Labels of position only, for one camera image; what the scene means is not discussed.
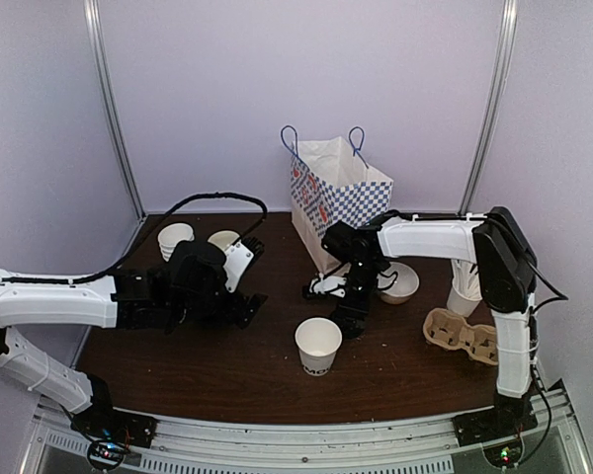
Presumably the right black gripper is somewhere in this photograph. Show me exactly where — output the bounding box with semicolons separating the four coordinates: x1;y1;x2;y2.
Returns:
334;259;384;337

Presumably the white paper coffee cup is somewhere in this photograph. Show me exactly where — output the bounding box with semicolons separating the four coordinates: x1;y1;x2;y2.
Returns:
295;317;343;376

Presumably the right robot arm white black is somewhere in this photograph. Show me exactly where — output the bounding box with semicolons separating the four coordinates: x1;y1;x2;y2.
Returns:
303;206;543;436

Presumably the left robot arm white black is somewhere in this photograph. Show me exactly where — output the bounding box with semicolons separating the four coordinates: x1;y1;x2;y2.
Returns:
0;230;266;438

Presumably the checkered paper takeout bag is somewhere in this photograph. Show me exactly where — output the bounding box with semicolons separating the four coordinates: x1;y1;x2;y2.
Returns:
280;125;394;273

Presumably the white ceramic bowl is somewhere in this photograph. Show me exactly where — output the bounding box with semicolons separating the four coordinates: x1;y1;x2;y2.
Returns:
377;262;420;305

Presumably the cream ceramic mug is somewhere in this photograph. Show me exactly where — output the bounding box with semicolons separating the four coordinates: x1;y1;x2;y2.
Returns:
208;230;240;252

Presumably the brown cardboard cup carrier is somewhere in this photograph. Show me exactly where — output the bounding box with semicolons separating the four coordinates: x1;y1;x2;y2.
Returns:
422;308;499;366

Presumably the white cup holding straws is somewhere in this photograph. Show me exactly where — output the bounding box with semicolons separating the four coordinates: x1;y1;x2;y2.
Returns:
446;286;481;318

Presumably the stack of white paper cups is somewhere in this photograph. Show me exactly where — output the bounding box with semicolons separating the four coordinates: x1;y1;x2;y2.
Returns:
157;222;195;262

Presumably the bundle of white wrapped straws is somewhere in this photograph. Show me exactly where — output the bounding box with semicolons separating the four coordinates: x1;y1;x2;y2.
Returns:
451;260;481;301

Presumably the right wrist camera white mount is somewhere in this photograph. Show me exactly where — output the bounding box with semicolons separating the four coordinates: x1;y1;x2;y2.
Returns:
301;274;346;299

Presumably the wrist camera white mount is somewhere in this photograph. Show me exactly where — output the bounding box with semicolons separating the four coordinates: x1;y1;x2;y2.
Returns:
224;237;265;292
301;274;346;299

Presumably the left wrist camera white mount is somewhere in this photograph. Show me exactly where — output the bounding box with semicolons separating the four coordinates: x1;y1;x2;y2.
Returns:
224;237;265;292

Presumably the aluminium front rail frame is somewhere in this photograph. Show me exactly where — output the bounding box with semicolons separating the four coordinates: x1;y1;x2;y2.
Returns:
15;389;593;473

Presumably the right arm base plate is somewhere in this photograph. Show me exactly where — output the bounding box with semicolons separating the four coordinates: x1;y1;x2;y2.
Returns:
453;408;538;446

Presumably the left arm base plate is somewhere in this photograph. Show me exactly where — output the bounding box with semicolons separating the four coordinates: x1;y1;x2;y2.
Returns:
70;412;157;448

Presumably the right aluminium corner post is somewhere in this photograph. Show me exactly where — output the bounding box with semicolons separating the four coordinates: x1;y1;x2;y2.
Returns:
459;0;519;214

